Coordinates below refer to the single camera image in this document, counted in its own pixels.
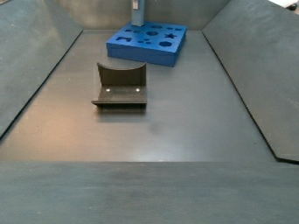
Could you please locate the blue foam shape-sorter block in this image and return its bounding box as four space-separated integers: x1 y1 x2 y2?
107 22 187 67

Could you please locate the black curved plastic stand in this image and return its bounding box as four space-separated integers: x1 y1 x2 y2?
92 63 147 107

